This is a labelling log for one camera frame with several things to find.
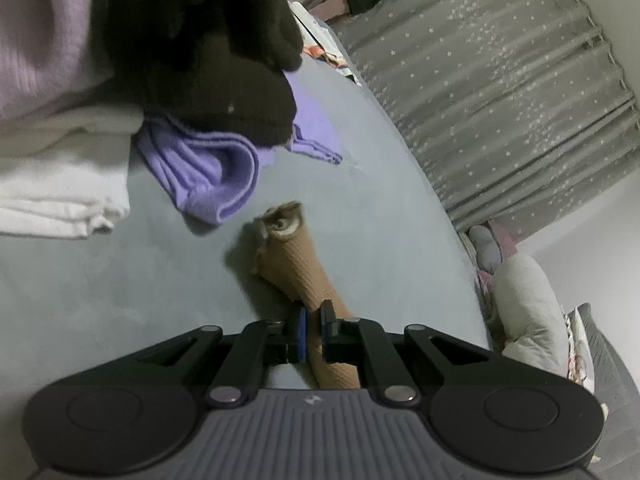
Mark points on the dark brown garment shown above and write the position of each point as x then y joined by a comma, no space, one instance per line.
200,35

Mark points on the purple garment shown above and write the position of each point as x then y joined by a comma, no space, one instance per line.
220,170

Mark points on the tan ribbed garment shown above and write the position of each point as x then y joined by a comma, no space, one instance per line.
295,255

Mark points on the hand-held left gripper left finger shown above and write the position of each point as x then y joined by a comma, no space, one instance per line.
301,335

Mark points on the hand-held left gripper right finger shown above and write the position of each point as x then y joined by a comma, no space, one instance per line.
327,332

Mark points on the grey duvet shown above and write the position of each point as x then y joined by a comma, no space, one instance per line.
525,305

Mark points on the pale lilac knit sweater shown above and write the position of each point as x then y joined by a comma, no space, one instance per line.
40,35

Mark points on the white folded garment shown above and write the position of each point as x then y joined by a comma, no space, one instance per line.
60,185

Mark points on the open book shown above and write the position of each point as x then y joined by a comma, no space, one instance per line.
320,40

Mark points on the pink hanging garment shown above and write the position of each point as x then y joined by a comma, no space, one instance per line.
330,2

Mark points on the grey star-patterned curtain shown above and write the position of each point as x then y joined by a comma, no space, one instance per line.
500,85

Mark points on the printed grey quilt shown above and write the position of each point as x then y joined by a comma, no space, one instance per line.
600,355

